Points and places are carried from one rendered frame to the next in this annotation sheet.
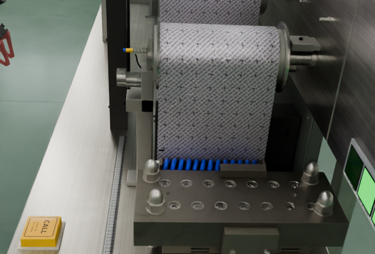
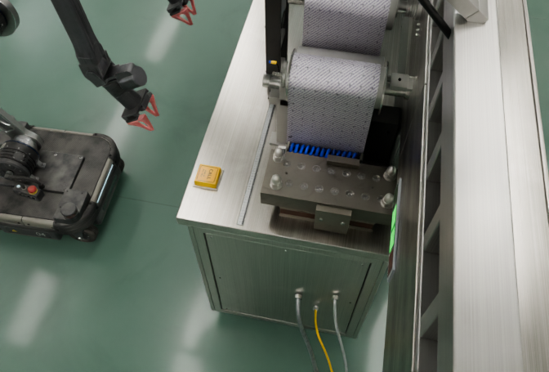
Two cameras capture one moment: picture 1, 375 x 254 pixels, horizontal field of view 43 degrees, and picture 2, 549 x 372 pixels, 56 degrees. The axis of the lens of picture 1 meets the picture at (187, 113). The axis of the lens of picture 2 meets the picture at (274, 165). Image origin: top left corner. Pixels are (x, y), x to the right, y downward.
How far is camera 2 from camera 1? 0.68 m
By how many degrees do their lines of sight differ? 28
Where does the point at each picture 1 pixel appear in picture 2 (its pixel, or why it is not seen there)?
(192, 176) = (307, 160)
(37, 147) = (221, 33)
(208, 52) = (323, 87)
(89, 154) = (247, 111)
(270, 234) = (345, 214)
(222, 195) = (323, 180)
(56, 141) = (225, 95)
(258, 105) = (359, 122)
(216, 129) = (328, 131)
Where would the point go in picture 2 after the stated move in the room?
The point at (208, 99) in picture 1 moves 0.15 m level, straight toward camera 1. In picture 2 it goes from (323, 114) to (308, 154)
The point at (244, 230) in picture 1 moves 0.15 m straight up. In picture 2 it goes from (328, 209) to (333, 180)
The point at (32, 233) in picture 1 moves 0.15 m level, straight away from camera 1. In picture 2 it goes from (202, 178) to (199, 141)
